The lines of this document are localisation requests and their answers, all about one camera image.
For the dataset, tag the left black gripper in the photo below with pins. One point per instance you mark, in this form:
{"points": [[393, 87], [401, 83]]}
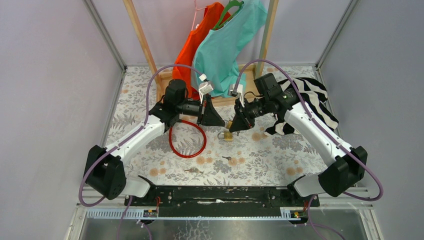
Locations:
{"points": [[211, 117]]}

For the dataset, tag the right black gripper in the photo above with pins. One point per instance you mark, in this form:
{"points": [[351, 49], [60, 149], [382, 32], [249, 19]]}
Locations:
{"points": [[240, 122]]}

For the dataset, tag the large brass padlock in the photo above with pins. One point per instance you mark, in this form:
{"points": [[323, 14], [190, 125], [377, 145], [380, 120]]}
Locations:
{"points": [[225, 136]]}

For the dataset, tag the small brass padlock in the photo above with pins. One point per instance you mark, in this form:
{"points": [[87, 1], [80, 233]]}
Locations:
{"points": [[228, 124]]}

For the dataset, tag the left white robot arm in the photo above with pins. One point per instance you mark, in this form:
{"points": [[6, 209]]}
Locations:
{"points": [[105, 166]]}

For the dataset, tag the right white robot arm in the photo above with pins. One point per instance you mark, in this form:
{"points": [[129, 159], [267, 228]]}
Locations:
{"points": [[345, 164]]}

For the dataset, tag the floral table mat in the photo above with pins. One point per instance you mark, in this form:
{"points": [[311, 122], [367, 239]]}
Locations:
{"points": [[257, 159]]}

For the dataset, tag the teal shirt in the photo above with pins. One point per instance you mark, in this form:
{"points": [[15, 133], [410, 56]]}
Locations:
{"points": [[216, 56]]}

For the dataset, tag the wooden clothes rack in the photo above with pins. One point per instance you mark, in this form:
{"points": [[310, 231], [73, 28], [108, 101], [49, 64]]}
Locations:
{"points": [[251, 71]]}

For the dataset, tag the black white striped cloth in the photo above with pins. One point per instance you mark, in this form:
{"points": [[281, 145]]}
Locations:
{"points": [[315, 94]]}

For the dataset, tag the orange shirt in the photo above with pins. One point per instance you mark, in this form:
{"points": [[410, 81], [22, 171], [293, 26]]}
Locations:
{"points": [[198, 32]]}

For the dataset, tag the pink clothes hanger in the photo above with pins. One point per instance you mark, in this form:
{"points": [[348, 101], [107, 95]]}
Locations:
{"points": [[198, 14]]}

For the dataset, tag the green clothes hanger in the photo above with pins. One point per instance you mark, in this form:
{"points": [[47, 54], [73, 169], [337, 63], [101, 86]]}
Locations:
{"points": [[226, 16]]}

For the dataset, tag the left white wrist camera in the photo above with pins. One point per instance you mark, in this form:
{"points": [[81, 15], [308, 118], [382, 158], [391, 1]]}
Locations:
{"points": [[205, 87]]}

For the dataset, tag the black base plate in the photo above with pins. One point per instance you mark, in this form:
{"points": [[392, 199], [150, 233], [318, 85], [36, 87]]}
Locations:
{"points": [[221, 201]]}

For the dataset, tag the white slotted cable duct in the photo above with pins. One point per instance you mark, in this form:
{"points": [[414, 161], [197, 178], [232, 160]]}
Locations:
{"points": [[117, 213]]}

